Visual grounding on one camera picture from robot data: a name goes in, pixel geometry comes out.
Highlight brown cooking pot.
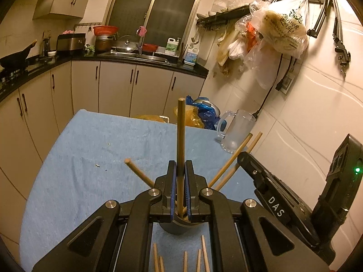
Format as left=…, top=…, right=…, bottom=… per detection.
left=94, top=35, right=117, bottom=53

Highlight blue table cloth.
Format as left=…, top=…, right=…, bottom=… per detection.
left=19, top=109, right=284, bottom=272

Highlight kitchen faucet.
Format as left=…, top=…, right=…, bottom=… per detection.
left=135, top=27, right=148, bottom=55

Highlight round metal tin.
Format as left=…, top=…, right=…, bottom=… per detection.
left=194, top=96, right=221, bottom=117

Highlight small wall hook rail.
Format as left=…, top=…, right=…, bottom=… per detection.
left=74, top=23, right=102, bottom=32

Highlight red plastic basin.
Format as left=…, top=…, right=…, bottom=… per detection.
left=93, top=25, right=119, bottom=37

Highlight steel kitchen sink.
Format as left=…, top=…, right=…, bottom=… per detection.
left=98, top=49, right=170, bottom=64

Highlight black wok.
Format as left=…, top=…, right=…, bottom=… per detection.
left=0, top=40, right=38, bottom=70

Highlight beige hanging bag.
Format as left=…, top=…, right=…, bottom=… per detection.
left=217, top=28, right=236, bottom=74

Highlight white bottle blue label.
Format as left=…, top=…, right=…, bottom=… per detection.
left=184, top=47, right=199, bottom=66

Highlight blue plastic bag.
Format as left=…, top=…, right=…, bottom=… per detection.
left=186, top=96, right=227, bottom=131

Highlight glass pot lid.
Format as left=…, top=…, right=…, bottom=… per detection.
left=115, top=35, right=137, bottom=53

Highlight beige lower kitchen cabinets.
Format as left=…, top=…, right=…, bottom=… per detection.
left=0, top=59, right=206, bottom=261

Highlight beige upper wall cabinet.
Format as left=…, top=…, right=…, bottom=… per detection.
left=32, top=0, right=91, bottom=20

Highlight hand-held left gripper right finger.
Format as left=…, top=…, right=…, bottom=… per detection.
left=184, top=160, right=331, bottom=272

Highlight black wall shelf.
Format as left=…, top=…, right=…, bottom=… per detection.
left=196, top=6, right=251, bottom=30

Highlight white bottle green label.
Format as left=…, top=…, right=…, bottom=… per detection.
left=165, top=37, right=182, bottom=56

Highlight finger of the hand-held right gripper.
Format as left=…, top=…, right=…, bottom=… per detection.
left=237, top=151, right=273, bottom=197

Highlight clear plastic pitcher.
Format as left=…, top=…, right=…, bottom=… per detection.
left=215, top=109, right=257, bottom=154

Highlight yellow plastic bag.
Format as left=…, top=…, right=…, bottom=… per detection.
left=174, top=105, right=205, bottom=129
left=136, top=115, right=170, bottom=124

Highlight gas stove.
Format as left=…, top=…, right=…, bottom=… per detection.
left=0, top=59, right=37, bottom=91

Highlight silver box appliance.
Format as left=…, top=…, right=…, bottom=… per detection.
left=56, top=33, right=86, bottom=53

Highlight kitchen window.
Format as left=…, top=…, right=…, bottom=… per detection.
left=103, top=0, right=209, bottom=54

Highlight orange plastic bag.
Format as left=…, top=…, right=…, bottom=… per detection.
left=244, top=21, right=265, bottom=53

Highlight dark utensil holder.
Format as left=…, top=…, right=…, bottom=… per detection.
left=177, top=42, right=189, bottom=63

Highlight clear plastic bag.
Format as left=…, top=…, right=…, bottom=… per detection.
left=244, top=42, right=281, bottom=90

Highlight black kitchen countertop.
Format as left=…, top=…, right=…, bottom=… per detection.
left=0, top=49, right=210, bottom=102

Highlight plastic bag of flatbread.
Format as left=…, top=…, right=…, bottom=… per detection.
left=251, top=0, right=309, bottom=55

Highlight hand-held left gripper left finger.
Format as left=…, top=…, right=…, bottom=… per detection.
left=32, top=160, right=179, bottom=272

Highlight white plastic bag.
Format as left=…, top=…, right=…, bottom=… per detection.
left=228, top=37, right=247, bottom=61

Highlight black power cable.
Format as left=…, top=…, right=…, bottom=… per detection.
left=251, top=52, right=294, bottom=118

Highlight wall socket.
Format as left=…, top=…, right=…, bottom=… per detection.
left=279, top=72, right=295, bottom=95

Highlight grey utensil cup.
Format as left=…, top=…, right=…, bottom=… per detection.
left=159, top=215, right=205, bottom=235

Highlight metal kettle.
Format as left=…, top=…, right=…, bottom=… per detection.
left=39, top=32, right=52, bottom=57

